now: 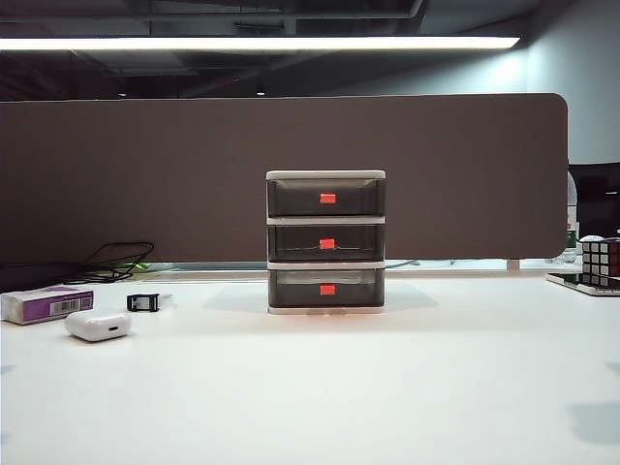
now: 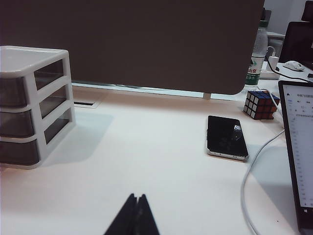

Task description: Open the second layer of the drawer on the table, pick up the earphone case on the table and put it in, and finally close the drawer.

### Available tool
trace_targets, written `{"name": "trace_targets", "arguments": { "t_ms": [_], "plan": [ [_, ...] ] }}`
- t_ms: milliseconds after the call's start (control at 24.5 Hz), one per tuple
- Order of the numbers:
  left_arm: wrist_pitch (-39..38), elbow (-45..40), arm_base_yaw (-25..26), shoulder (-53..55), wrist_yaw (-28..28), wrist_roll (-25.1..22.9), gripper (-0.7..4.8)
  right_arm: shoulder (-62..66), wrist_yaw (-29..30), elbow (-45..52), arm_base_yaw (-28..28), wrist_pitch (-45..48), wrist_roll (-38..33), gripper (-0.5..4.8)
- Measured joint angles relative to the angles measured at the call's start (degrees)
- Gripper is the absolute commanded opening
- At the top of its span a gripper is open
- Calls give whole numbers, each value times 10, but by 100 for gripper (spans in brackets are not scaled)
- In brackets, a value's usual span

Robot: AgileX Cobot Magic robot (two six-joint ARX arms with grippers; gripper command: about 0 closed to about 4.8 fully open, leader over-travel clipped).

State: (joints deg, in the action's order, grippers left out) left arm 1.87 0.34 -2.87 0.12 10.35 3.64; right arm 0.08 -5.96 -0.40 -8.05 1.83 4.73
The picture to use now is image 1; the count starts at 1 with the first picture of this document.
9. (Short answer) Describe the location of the clear plastic container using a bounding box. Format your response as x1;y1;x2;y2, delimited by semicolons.
267;224;386;264

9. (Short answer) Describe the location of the white plastic drawer cabinet frame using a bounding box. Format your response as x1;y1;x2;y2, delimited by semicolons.
264;169;388;316

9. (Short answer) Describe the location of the white earphone charging case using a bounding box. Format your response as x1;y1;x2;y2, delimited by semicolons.
64;310;133;344

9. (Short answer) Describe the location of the black smartphone white case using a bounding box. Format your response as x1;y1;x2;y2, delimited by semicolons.
545;271;620;296

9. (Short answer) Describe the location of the brown fabric desk partition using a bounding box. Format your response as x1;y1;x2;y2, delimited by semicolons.
0;92;569;265

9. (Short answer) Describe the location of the small black plastic clip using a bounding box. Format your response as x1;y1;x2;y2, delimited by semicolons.
126;294;161;313

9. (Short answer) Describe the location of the long ceiling light strip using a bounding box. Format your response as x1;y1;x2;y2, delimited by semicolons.
0;36;522;51

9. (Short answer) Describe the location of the black laptop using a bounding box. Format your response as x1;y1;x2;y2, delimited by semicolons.
0;261;93;294

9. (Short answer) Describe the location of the purple and white box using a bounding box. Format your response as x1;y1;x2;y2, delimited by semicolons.
0;285;95;326

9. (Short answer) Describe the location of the Rubik's cube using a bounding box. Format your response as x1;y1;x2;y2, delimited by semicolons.
579;233;620;290

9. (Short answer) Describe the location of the smoky drawer with red handle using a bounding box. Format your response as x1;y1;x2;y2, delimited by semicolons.
267;268;386;310
267;177;386;218

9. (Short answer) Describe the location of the black cable bundle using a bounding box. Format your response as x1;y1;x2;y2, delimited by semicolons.
62;241;155;286

